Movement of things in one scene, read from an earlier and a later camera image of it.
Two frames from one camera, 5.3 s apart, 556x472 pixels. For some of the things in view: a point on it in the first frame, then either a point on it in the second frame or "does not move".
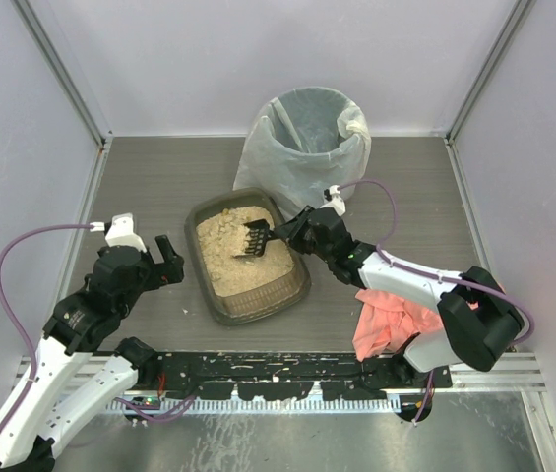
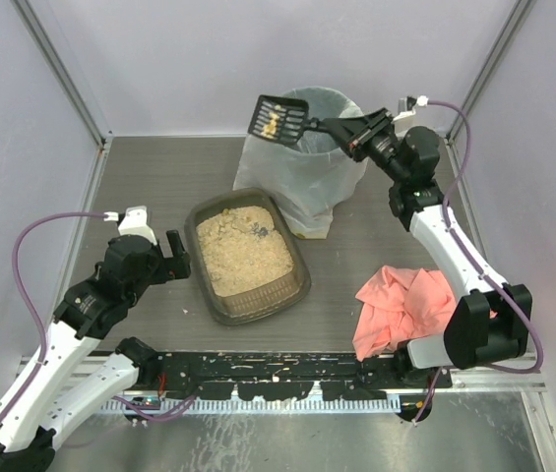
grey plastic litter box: (246, 271) does not move
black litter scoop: (259, 231) to (280, 120)
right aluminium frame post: (516, 20) does not move
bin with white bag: (303, 142) does not move
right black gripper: (296, 233) to (369, 136)
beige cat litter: (221, 236) does not move
